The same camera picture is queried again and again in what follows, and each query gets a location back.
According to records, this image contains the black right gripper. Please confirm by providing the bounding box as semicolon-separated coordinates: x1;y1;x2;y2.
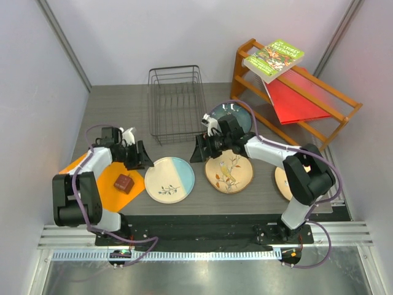
190;132;232;163

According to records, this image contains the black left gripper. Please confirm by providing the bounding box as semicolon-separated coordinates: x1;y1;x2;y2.
114;141;154;171

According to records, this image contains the beige bird plate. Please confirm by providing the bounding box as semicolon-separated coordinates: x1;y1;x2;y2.
274;167;292;201
204;150;254;194

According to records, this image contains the white and blue plate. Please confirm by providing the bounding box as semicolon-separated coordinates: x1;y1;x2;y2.
144;157;195;204

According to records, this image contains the black wire dish rack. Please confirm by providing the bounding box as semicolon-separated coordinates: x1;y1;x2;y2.
147;65;206;146

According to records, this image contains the dark blue ceramic plate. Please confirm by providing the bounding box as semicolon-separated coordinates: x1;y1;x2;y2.
209;103;252;133

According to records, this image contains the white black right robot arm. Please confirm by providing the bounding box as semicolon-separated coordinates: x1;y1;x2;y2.
190;114;336;243

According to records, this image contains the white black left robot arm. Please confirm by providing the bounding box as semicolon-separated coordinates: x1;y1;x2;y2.
52;125;154;245

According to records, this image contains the orange wooden book rack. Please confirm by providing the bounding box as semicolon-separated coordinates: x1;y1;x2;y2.
230;39;363;151

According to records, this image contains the brown small box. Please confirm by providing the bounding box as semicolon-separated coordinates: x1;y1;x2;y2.
114;174;134;194

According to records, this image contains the orange envelope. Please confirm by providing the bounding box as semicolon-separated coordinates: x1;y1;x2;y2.
52;151;145;212

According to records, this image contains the red book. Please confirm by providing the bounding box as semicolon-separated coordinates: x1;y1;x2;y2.
262;69;331;125

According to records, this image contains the green treehouse book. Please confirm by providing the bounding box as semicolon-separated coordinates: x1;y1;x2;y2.
243;39;305;84

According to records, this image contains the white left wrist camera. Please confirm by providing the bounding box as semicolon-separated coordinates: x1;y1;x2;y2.
119;127;136;147

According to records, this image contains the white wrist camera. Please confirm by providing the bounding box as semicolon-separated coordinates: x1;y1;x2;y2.
201;114;219;136
119;127;136;147

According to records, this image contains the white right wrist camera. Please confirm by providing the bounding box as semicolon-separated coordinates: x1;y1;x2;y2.
201;114;219;136

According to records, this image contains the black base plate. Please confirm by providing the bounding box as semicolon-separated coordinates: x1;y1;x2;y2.
94;214;314;247

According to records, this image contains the white slotted cable duct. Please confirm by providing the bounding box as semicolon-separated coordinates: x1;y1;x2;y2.
52;248;282;262

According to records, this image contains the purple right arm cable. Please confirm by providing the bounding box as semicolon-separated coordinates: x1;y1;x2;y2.
228;100;342;269

